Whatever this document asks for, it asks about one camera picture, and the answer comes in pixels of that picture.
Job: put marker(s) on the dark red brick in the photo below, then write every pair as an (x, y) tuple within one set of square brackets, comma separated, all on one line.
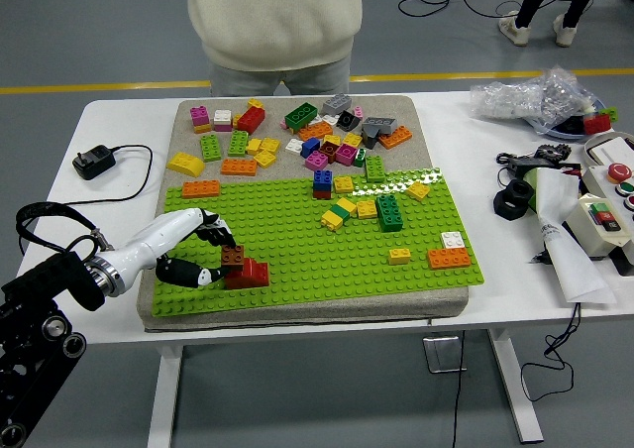
[(328, 151)]

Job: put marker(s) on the blue-rimmed bowl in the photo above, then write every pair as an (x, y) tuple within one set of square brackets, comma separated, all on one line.
[(564, 133)]

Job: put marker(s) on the black wall plug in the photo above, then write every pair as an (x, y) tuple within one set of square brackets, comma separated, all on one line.
[(94, 160)]

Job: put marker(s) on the white table leg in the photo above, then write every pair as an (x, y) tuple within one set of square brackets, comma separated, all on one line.
[(166, 398), (515, 393)]

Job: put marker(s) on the light green brick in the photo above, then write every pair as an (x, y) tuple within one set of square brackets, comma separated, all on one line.
[(238, 143), (610, 114), (375, 168), (210, 148)]

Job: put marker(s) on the green thin brick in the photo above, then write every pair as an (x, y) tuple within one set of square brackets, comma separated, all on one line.
[(341, 211)]

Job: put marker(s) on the pink flat brick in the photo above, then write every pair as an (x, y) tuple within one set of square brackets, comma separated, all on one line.
[(223, 126)]

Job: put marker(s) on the yellow flat brick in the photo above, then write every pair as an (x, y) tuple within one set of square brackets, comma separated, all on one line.
[(202, 129)]

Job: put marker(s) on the small yellow brick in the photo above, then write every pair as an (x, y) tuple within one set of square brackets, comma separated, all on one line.
[(399, 256), (255, 103)]

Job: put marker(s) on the yellow curved brick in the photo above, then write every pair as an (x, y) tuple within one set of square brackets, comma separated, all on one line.
[(184, 163)]

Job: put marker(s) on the red curved brick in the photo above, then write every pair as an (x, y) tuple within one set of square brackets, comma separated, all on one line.
[(250, 268)]

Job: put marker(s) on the orange long brick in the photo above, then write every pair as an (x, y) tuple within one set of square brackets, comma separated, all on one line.
[(239, 167), (315, 131), (449, 258), (395, 137), (201, 189)]

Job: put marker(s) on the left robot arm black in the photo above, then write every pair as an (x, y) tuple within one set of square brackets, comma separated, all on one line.
[(69, 274)]

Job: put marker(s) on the clear bubble wrap bag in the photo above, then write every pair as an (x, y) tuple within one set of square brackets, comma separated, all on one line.
[(525, 98)]

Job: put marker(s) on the small black plug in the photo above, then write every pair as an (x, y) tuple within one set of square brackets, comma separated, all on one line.
[(540, 258)]

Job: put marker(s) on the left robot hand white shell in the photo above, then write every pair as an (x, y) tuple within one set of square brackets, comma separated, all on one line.
[(148, 242)]

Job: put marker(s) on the green sheet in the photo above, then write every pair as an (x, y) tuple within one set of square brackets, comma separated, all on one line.
[(532, 190)]

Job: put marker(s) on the black gear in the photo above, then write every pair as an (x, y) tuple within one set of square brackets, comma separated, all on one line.
[(552, 151)]

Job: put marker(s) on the blue brick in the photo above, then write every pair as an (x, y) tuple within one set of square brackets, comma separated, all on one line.
[(322, 180), (310, 147)]

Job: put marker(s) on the brown brick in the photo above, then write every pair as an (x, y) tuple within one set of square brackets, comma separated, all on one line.
[(233, 255)]

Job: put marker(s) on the small pink brick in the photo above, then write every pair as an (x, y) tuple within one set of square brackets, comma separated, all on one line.
[(358, 112), (283, 123)]

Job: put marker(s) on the green studded baseplate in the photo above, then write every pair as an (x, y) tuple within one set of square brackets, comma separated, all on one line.
[(307, 269)]

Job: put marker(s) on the black slope brick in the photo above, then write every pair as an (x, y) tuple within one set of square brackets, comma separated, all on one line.
[(348, 120)]

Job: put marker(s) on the red thin brick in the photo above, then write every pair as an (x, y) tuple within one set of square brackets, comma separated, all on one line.
[(322, 195)]

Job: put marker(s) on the control box with red button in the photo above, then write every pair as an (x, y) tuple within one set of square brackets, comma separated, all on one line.
[(602, 178)]

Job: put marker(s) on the magenta brick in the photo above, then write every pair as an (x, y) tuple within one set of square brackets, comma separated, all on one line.
[(346, 154), (316, 160)]

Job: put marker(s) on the small white brick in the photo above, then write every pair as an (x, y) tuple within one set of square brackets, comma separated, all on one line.
[(330, 118)]

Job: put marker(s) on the black power adapter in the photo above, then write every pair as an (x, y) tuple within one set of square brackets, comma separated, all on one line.
[(525, 163)]

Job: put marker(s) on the large black nut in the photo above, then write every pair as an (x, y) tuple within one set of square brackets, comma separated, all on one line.
[(502, 205)]

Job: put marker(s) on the white rounded device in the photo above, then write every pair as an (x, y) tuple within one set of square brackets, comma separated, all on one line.
[(611, 148)]

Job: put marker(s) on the dark grey brick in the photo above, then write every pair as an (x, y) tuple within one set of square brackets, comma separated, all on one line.
[(370, 140)]

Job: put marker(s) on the grey slope brick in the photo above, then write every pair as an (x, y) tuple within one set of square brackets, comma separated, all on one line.
[(379, 122)]

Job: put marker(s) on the white switch box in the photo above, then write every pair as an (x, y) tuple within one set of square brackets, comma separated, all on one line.
[(584, 225)]

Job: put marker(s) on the dark green long brick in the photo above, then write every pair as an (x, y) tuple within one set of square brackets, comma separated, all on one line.
[(300, 116)]

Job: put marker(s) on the white paper sheet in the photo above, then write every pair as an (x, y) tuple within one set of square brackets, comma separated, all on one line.
[(569, 250)]

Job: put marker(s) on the red long brick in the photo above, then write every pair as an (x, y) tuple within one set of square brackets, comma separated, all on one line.
[(251, 120)]

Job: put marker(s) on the small dark green brick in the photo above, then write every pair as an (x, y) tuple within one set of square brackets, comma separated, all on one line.
[(359, 158)]

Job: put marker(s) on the metal bracket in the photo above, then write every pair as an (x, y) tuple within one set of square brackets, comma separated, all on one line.
[(443, 354)]

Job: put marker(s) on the dark green tall brick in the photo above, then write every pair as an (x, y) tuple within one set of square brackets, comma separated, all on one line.
[(390, 214)]

